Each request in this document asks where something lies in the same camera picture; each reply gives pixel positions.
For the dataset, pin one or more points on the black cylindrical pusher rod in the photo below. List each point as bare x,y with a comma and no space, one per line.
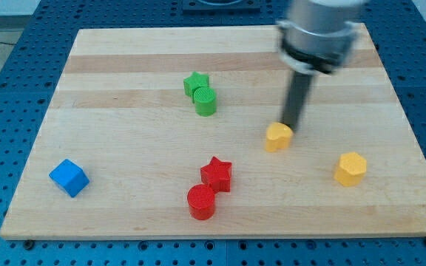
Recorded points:
297,93

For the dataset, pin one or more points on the yellow heart block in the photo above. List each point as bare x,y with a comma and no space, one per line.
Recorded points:
278,136

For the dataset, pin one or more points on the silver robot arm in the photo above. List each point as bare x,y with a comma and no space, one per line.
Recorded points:
316,37

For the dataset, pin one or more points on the green star block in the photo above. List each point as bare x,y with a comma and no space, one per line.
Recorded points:
195,81

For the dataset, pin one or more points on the red star block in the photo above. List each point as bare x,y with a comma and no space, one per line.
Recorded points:
217,175

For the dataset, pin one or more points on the green cylinder block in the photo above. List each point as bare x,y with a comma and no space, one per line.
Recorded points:
205,101

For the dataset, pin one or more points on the yellow hexagon block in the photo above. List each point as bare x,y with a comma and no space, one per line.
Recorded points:
350,169

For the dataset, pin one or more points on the red cylinder block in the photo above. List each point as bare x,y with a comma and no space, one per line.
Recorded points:
201,201

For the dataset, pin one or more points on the wooden board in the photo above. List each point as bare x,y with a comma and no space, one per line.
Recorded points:
120,113

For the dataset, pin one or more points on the blue cube block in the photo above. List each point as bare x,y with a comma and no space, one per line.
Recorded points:
69,177

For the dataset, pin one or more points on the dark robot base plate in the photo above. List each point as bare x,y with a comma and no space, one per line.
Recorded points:
195,6

